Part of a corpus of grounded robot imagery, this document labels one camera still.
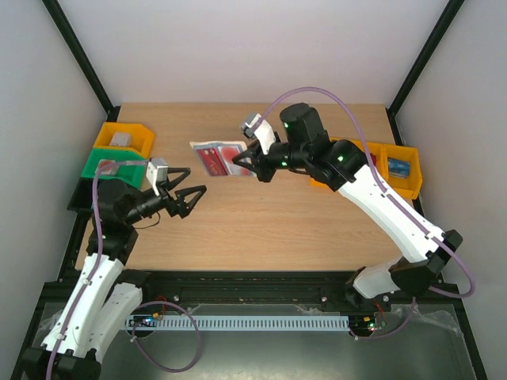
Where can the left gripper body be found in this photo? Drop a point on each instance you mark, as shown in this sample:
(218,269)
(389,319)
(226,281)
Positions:
(172,206)

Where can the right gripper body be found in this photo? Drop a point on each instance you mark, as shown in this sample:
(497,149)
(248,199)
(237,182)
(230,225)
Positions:
(262,161)

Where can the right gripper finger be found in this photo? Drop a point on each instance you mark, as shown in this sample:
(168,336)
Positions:
(249,155)
(244,169)

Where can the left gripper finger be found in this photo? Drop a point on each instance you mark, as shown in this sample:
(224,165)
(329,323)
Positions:
(174,176)
(187,198)

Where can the white card holder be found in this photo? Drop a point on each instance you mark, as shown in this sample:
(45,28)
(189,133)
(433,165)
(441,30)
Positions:
(226,149)

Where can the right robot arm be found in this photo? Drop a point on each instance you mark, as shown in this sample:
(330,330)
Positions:
(425,248)

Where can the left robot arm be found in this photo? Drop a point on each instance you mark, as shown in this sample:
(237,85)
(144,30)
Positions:
(106,293)

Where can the holder with red card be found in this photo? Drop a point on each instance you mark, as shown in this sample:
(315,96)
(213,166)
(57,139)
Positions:
(106,167)

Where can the grey holder in yellow bin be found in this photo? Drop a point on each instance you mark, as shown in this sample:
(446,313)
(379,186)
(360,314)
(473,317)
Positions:
(121,139)

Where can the yellow bin with black cards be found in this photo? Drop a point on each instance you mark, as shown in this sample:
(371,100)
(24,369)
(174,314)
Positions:
(333,164)

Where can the yellow bin with red cards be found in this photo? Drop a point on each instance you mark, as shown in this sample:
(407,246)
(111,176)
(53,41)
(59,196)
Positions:
(376,154)

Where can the blue card stack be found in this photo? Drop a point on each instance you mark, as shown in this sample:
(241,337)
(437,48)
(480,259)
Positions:
(398,168)

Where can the yellow bin with blue cards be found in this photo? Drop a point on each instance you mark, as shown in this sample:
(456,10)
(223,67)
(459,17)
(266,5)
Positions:
(409,187)

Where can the green bin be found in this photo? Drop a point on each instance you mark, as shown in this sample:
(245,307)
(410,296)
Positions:
(130,174)

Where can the yellow bin far left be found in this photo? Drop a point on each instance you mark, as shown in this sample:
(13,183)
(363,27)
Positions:
(133,137)

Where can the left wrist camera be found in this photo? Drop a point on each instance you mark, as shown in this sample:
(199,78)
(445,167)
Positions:
(156,173)

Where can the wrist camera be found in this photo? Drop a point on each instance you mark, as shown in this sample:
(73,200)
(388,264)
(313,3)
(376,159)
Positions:
(156,173)
(256,127)

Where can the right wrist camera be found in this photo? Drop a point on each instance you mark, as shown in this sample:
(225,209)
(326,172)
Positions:
(256,127)

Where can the white slotted cable duct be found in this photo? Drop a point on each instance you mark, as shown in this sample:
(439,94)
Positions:
(301,323)

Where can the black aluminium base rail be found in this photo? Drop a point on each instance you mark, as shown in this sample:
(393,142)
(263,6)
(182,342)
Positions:
(326,290)

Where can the left black frame post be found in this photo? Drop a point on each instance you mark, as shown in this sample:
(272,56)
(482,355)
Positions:
(71,39)

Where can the black frame post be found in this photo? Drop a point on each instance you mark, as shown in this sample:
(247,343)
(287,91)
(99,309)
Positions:
(438,32)
(71,39)

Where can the right black frame post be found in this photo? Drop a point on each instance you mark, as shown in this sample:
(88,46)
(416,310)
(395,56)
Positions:
(438,32)

